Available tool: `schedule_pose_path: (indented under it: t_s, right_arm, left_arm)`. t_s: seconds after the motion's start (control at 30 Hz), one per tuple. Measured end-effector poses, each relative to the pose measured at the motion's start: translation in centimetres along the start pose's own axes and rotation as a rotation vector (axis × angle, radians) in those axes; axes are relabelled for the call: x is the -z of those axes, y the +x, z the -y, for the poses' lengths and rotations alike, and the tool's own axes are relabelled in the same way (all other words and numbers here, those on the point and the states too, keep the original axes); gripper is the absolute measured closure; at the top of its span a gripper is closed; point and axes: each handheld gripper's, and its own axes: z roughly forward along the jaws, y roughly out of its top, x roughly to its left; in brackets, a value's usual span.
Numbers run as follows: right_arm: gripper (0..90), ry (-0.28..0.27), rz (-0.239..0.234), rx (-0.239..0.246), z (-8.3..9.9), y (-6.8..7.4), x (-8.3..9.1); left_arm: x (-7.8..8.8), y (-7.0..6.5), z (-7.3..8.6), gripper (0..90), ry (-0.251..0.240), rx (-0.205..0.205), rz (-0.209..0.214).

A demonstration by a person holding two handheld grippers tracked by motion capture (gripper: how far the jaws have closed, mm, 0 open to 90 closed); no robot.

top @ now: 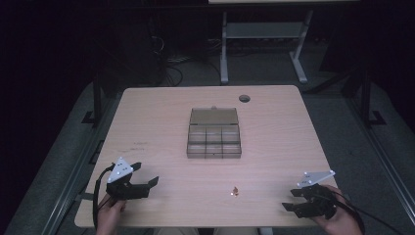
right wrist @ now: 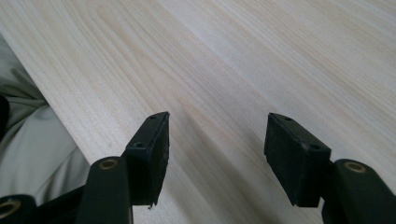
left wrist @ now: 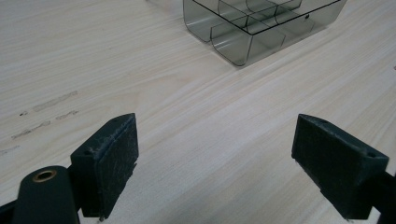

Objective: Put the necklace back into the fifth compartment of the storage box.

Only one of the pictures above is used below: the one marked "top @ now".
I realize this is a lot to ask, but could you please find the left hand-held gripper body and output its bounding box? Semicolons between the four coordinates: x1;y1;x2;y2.
105;156;151;201

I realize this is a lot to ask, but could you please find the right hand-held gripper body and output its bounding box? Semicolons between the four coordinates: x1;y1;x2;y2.
295;169;338;219

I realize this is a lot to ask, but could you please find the clear plastic compartment box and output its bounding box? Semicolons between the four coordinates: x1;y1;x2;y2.
186;105;243;160

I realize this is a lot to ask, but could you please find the person's left hand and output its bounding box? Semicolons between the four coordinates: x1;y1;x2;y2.
95;194;127;235

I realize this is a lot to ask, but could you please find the person's right hand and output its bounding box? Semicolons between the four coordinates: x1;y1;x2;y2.
310;184;365;235

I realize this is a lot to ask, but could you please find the grey metal stand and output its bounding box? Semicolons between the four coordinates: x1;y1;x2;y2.
219;9;310;85

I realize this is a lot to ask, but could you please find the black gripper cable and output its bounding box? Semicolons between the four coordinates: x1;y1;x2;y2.
91;164;115;230
326;190;407;235

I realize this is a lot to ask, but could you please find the aluminium frame rail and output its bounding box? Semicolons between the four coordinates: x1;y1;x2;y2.
345;96;415;227
40;96;120;235

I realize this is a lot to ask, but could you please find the black frame post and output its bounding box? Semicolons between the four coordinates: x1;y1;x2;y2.
359;67;388;129
81;72;104;125

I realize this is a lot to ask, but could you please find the tangle of floor cables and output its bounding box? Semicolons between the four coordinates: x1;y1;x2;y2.
148;32;223;87

